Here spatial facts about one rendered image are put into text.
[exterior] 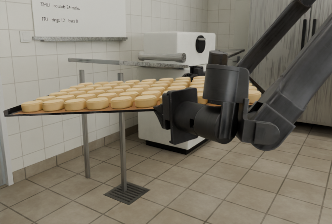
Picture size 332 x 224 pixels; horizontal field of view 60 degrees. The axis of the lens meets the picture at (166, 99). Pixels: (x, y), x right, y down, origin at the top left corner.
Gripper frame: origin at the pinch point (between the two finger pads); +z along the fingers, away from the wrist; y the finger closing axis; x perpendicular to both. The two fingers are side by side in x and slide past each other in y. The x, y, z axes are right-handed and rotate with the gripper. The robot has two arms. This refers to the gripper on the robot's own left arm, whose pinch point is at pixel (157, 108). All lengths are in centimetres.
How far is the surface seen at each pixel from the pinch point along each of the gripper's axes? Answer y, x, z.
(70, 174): 92, 32, 185
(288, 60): 14, 287, 141
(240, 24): -37, 337, 254
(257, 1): -58, 275, 177
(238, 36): -19, 336, 256
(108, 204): 95, 38, 124
